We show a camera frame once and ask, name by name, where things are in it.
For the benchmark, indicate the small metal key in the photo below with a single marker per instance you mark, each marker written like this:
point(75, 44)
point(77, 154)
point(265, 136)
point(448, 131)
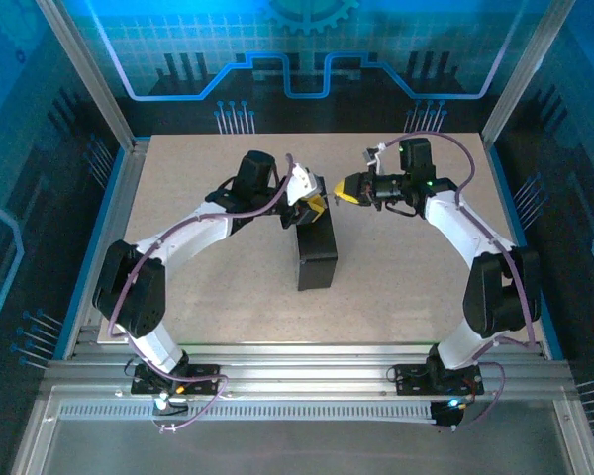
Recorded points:
point(332, 197)

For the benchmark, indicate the aluminium left corner post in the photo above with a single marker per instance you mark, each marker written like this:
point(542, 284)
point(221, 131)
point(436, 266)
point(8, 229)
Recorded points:
point(86, 79)

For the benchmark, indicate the grey metal front tray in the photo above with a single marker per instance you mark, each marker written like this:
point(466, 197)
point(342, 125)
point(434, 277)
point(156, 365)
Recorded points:
point(302, 447)

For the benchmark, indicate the blue right side strip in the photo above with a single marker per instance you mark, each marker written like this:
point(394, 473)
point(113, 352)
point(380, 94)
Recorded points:
point(522, 247)

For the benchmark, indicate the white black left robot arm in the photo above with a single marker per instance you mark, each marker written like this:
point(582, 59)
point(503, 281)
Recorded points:
point(188, 242)

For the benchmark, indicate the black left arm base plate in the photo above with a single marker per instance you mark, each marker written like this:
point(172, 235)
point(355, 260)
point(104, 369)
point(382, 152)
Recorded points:
point(203, 371)

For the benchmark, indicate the black box with painting print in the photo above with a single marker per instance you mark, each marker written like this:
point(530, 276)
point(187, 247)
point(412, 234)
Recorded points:
point(317, 262)

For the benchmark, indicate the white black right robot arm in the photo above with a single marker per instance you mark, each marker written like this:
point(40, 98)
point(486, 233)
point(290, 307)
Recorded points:
point(455, 222)

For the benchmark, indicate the small black controller box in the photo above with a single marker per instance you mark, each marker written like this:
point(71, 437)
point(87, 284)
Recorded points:
point(445, 415)

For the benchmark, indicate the aluminium right corner post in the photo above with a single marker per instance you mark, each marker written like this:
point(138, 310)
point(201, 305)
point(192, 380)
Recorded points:
point(529, 69)

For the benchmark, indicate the aluminium corner post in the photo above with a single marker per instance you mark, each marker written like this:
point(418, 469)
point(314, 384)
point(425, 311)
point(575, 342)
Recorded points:
point(529, 69)
point(86, 79)

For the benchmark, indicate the aluminium left side rail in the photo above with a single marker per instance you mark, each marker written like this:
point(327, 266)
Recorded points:
point(111, 198)

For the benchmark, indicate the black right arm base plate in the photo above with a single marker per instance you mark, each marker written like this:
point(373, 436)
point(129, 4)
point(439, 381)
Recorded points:
point(411, 381)

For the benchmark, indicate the aluminium front frame rail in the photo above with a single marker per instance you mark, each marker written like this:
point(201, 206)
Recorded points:
point(302, 368)

